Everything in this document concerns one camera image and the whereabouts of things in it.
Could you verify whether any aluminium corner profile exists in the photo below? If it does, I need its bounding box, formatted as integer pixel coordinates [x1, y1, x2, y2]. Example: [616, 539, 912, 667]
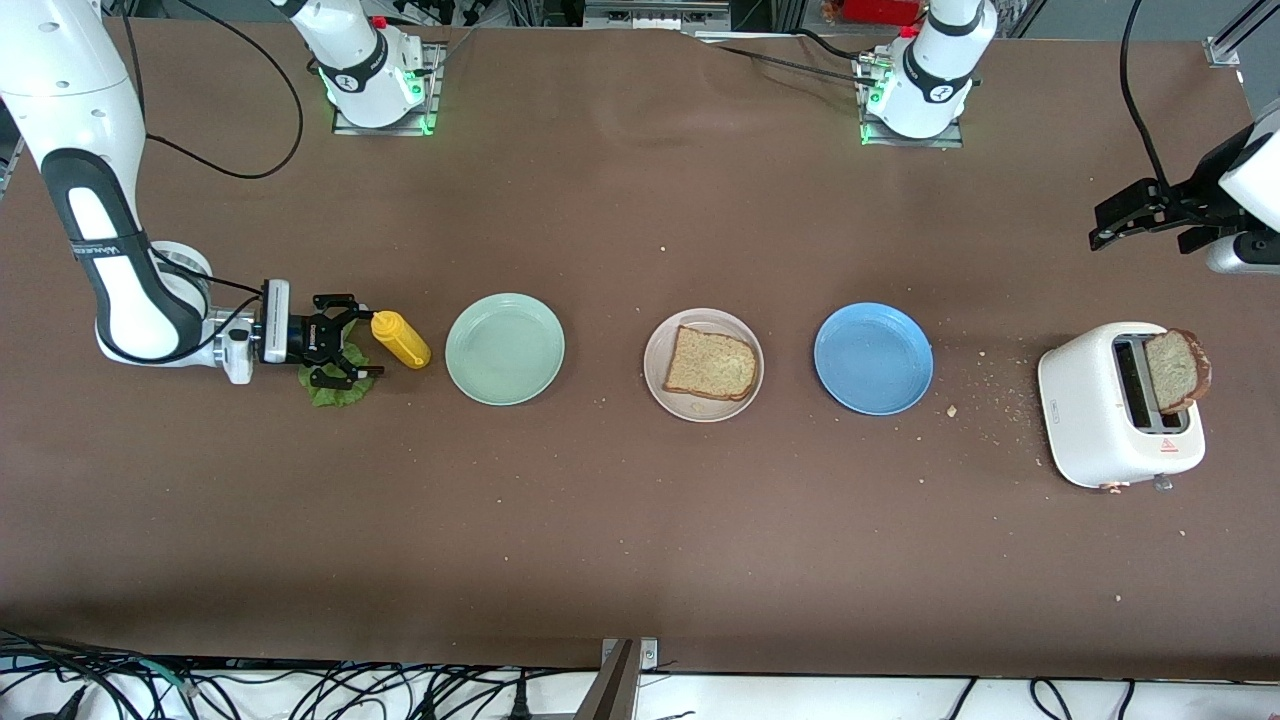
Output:
[1205, 0, 1280, 69]

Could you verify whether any aluminium profile with bracket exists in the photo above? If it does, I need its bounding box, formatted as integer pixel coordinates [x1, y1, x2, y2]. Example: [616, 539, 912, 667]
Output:
[575, 638, 659, 720]

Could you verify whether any green lettuce leaf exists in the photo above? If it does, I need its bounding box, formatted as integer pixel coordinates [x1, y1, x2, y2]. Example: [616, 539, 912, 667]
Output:
[298, 340, 375, 408]

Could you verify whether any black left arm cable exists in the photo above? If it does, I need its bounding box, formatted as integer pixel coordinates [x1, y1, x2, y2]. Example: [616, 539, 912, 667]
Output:
[1120, 0, 1173, 191]

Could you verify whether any tangled black cable bundle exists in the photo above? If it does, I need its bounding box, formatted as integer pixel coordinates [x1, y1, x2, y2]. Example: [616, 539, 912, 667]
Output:
[0, 628, 601, 720]

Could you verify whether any white toaster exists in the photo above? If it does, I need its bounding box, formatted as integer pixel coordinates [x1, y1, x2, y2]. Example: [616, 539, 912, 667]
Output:
[1037, 321, 1207, 493]

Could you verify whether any grey metal box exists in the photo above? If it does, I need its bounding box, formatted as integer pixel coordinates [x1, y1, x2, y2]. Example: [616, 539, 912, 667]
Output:
[583, 0, 731, 31]

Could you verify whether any beige plate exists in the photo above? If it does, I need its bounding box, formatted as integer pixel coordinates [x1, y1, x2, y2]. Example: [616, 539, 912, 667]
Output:
[643, 308, 766, 424]

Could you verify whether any yellow mustard squeeze bottle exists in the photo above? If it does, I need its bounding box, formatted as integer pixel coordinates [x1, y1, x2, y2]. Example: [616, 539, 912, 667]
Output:
[371, 310, 433, 370]

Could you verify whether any brown bread slice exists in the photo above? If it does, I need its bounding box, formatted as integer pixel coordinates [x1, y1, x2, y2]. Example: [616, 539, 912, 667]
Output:
[662, 324, 758, 403]
[1144, 328, 1213, 416]

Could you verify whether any blue plate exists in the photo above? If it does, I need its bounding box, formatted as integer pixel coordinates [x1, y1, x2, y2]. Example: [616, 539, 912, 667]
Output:
[813, 302, 935, 417]

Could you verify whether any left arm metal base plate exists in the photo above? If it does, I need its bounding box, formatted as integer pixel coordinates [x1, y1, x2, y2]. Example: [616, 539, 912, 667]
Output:
[855, 50, 966, 149]

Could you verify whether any pale green plate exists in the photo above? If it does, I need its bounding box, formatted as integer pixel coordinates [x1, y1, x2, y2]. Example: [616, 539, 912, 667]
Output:
[445, 292, 566, 407]

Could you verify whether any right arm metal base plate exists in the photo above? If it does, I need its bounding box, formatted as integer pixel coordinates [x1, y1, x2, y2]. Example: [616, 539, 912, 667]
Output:
[332, 40, 446, 138]

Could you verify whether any black base cable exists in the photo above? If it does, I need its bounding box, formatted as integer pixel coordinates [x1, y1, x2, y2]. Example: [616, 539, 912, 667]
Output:
[690, 28, 881, 86]

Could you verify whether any red box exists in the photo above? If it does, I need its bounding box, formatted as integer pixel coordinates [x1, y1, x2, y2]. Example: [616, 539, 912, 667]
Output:
[825, 0, 921, 26]

